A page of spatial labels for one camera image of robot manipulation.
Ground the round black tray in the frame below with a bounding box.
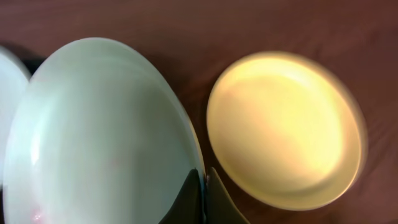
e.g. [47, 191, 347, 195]
[21, 57, 45, 76]

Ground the mint plate with zigzag stain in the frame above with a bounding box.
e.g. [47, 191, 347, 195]
[3, 38, 205, 223]

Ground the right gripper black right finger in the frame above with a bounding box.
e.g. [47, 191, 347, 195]
[206, 167, 249, 224]

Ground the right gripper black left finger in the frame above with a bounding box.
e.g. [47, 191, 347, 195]
[159, 169, 203, 224]

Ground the yellow plate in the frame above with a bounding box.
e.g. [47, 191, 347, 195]
[206, 51, 368, 211]

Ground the mint plate with loop stain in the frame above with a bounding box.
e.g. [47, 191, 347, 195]
[1, 47, 31, 185]

